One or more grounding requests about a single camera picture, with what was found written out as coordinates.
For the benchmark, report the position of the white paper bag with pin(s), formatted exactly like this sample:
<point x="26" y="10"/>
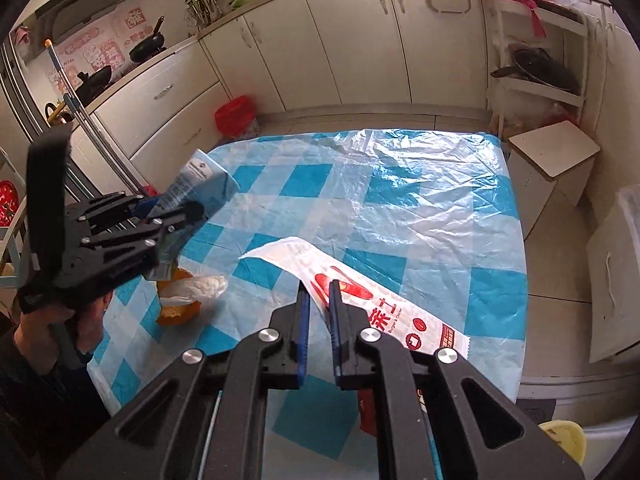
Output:
<point x="615" y="285"/>

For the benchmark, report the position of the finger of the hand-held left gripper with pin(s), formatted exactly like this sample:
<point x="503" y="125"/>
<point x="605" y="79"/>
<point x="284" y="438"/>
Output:
<point x="130" y="247"/>
<point x="110" y="210"/>

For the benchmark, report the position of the red white plastic wrapper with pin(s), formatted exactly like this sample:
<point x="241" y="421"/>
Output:
<point x="390" y="310"/>

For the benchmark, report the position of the black pot with lid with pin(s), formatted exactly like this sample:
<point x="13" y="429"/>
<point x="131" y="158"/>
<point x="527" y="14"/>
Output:
<point x="95" y="82"/>

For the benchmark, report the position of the red printed plate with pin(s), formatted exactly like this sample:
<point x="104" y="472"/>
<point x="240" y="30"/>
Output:
<point x="10" y="205"/>

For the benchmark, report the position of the black lidded pan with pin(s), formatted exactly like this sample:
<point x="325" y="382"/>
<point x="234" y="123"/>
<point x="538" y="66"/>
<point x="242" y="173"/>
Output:
<point x="540" y="70"/>

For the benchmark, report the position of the blue checkered plastic tablecloth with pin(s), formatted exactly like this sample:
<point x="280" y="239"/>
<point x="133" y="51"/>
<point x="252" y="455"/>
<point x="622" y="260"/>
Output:
<point x="400" y="185"/>

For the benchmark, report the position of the white plastic rack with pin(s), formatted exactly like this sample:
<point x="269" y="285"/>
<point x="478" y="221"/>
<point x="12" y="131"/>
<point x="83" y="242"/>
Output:
<point x="12" y="255"/>

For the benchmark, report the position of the white base cabinet row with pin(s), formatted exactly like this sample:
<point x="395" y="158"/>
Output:
<point x="325" y="45"/>

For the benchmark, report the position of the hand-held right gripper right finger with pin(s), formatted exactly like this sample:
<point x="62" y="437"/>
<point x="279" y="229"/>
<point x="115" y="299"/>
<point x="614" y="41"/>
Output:
<point x="340" y="345"/>

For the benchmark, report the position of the small white crumpled tissue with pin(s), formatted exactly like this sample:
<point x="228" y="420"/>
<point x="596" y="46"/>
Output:
<point x="200" y="285"/>

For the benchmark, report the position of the person's left hand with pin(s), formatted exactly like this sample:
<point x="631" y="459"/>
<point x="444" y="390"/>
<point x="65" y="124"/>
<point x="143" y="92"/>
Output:
<point x="92" y="330"/>

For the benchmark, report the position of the grey white drink carton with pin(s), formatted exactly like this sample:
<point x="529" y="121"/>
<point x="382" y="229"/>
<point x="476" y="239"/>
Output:
<point x="205" y="180"/>

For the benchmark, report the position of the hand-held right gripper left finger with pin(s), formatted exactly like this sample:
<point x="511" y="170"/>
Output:
<point x="302" y="340"/>

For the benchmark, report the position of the large white bucket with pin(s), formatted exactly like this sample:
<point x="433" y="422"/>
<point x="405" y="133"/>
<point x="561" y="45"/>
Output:
<point x="600" y="405"/>

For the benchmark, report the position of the white storage rack cart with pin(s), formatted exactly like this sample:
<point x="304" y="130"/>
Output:
<point x="577" y="25"/>

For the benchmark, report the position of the black wok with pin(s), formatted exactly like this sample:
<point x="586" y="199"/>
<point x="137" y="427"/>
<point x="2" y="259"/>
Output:
<point x="147" y="47"/>

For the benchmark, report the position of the small wooden stool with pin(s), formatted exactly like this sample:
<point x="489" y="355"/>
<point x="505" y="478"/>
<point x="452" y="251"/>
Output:
<point x="550" y="150"/>

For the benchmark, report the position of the grey refrigerator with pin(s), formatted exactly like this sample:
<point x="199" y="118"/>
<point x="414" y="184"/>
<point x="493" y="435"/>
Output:
<point x="17" y="90"/>

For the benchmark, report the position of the red wall stickers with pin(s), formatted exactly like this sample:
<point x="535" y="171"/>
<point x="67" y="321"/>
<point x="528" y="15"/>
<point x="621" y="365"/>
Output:
<point x="107" y="45"/>

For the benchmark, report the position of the grey range hood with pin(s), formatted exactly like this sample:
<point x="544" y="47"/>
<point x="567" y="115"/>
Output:
<point x="75" y="0"/>

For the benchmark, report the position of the kitchen utensil rack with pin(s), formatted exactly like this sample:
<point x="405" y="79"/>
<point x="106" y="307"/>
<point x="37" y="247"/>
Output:
<point x="200" y="2"/>

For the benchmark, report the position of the orange peel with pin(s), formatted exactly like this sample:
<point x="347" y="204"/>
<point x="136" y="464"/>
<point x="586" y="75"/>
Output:
<point x="175" y="312"/>

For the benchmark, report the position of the metal mop pole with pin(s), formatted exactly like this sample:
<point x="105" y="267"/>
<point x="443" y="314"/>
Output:
<point x="87" y="115"/>

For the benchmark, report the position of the red lined trash bin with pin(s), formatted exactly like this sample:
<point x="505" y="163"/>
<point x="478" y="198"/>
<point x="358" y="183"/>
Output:
<point x="235" y="115"/>

